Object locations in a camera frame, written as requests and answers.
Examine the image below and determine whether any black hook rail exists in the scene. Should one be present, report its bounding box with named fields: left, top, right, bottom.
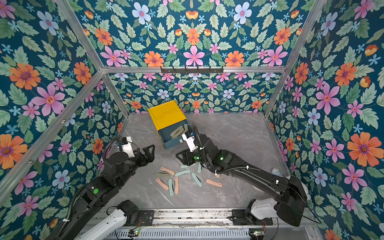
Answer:
left=160, top=67, right=224, bottom=75

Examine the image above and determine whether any pink knife lower left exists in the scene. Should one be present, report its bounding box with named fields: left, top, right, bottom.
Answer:
left=155, top=178, right=169, bottom=191

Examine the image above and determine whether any pink knife vertical center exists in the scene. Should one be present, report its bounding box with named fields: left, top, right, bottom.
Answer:
left=175, top=177, right=180, bottom=195

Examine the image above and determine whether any mint knife diagonal center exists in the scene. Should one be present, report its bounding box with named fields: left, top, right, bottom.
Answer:
left=191, top=173, right=203, bottom=187

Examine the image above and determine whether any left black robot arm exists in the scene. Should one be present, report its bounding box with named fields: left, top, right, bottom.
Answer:
left=48, top=136, right=156, bottom=240

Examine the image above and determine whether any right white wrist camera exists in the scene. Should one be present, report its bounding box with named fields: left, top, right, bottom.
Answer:
left=182, top=132, right=197, bottom=153

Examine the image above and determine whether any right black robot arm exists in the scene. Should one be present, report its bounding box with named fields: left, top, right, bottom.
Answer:
left=177, top=133, right=308, bottom=227

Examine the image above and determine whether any teal top drawer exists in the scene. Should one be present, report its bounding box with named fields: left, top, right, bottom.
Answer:
left=158, top=120, right=191, bottom=149

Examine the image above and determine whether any pink knife upper left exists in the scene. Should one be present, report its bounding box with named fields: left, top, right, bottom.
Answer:
left=160, top=167, right=175, bottom=176

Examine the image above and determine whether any yellow drawer cabinet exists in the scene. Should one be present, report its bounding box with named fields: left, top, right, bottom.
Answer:
left=149, top=101, right=187, bottom=132

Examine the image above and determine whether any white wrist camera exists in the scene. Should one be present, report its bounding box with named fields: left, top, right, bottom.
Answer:
left=121, top=136, right=135, bottom=158
left=182, top=132, right=197, bottom=153

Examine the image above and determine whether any mint knife upper center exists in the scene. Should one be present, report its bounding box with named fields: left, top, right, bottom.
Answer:
left=180, top=163, right=196, bottom=169

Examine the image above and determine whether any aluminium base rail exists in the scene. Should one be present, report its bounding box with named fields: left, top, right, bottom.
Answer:
left=68, top=207, right=319, bottom=229

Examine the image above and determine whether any pink knife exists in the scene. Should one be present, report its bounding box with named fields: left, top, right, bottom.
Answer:
left=155, top=178, right=169, bottom=191
left=206, top=179, right=223, bottom=188
left=160, top=167, right=175, bottom=176

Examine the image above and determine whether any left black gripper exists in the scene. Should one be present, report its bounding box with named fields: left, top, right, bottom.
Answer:
left=116, top=144, right=156, bottom=187

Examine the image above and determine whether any mint knife lower left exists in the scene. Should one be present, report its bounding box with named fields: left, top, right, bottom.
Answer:
left=168, top=179, right=175, bottom=197

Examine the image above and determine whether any pink knife lower right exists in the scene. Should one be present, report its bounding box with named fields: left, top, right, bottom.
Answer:
left=206, top=179, right=223, bottom=188

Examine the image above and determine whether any mint knife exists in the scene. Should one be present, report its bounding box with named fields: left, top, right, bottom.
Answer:
left=168, top=179, right=175, bottom=197
left=175, top=170, right=191, bottom=177
left=180, top=163, right=196, bottom=169

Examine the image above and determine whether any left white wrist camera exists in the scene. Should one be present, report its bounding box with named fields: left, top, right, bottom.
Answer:
left=121, top=136, right=135, bottom=158

